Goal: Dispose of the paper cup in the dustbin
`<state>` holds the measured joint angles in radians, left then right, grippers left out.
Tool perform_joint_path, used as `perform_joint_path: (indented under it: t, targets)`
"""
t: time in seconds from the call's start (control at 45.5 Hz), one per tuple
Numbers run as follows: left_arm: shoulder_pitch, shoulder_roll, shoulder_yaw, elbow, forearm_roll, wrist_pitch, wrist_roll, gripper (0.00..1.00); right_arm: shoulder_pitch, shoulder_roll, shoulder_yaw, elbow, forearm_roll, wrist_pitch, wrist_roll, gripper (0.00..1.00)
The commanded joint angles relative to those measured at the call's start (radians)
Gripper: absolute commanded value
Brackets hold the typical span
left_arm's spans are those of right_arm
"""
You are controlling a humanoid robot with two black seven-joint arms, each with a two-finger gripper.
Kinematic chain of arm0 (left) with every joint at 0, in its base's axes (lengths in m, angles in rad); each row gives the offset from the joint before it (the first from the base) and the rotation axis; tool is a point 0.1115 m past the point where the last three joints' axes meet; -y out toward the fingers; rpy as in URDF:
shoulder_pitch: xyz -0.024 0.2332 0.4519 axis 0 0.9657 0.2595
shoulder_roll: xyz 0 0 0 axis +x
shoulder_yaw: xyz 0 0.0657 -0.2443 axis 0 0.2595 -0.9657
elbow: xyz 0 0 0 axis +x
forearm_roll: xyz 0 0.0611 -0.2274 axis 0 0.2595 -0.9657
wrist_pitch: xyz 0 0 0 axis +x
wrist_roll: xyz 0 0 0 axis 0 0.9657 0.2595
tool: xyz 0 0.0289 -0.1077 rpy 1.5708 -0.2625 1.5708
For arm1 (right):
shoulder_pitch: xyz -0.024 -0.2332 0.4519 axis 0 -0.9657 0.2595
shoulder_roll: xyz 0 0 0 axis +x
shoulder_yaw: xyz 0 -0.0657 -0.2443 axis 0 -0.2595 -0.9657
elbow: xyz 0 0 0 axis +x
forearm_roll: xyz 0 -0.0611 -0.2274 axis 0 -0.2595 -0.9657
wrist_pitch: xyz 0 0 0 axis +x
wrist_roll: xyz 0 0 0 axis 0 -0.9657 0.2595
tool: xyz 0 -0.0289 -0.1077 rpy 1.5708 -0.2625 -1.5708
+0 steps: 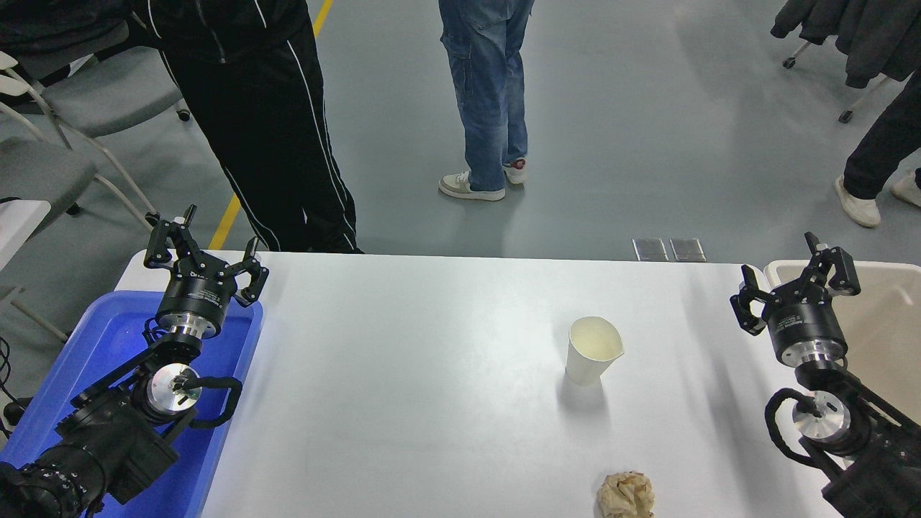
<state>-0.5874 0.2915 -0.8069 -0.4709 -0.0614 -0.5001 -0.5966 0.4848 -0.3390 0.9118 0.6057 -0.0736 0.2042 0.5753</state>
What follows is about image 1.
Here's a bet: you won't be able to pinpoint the person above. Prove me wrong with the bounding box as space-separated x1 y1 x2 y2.
126 0 364 254
437 0 535 202
835 86 921 229

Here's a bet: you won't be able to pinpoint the crumpled tan paper ball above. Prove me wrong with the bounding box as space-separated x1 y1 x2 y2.
596 471 655 518

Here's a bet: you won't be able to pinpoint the grey chair with white frame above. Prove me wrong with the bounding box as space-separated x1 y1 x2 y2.
0 50 160 238

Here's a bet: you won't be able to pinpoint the blue plastic tray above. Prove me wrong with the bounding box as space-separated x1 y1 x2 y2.
0 290 265 518

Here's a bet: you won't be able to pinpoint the black cable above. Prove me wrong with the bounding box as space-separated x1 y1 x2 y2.
0 337 33 441

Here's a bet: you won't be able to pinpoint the large pale bin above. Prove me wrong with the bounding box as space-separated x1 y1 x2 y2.
763 259 921 427

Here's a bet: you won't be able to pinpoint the dark hanging jackets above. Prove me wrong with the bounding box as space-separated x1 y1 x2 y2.
770 0 921 89

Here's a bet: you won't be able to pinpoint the wheeled clothes rack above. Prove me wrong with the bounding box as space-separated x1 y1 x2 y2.
782 40 897 124

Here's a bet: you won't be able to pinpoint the small white side table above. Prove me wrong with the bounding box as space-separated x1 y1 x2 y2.
0 199 69 343

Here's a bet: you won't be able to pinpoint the white paper cup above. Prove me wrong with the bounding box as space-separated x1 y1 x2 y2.
565 317 625 386

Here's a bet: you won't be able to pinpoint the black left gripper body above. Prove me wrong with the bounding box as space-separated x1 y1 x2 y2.
155 267 239 327

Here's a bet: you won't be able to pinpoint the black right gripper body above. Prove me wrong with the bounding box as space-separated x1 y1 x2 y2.
766 298 848 355

